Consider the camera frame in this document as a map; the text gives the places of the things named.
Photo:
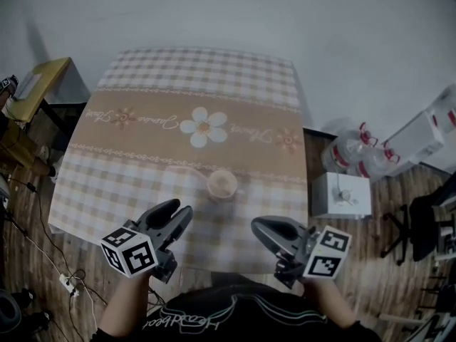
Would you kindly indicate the white box red print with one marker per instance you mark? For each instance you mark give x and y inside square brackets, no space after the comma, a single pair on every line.
[424,134]

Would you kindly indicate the clear plastic cup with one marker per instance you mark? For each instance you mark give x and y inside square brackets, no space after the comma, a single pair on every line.
[221,186]

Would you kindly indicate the white cardboard box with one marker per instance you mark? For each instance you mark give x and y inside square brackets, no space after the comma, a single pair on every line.
[340,194]

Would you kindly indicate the black shoe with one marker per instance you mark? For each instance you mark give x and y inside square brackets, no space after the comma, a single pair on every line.
[35,308]

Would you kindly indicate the person's left forearm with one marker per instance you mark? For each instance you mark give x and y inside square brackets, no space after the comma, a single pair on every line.
[123,305]

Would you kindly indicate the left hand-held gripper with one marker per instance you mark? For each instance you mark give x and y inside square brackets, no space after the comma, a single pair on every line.
[133,253]

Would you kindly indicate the black side table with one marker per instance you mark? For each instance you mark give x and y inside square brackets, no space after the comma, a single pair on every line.
[67,98]

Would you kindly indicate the black office chair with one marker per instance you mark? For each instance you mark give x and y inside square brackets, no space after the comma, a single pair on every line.
[424,226]

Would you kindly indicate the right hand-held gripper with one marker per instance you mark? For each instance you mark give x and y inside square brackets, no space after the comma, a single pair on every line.
[326,258]

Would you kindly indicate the person's black shirt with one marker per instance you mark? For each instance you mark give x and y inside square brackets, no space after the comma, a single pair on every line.
[242,315]

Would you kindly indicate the checked flower tablecloth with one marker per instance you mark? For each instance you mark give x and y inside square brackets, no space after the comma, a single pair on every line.
[160,141]

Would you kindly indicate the person's right forearm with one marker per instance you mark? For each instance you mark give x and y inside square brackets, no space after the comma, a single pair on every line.
[331,301]

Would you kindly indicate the white power strip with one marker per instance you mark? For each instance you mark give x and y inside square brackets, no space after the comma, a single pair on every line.
[68,284]

